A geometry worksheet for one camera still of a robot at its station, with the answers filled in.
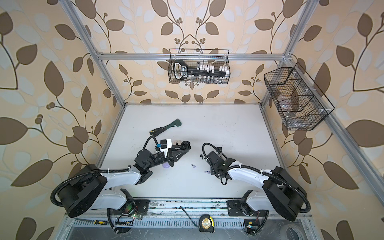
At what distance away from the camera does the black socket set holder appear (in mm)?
829

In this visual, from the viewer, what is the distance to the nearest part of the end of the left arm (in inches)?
25.2

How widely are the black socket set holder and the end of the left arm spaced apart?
42 cm
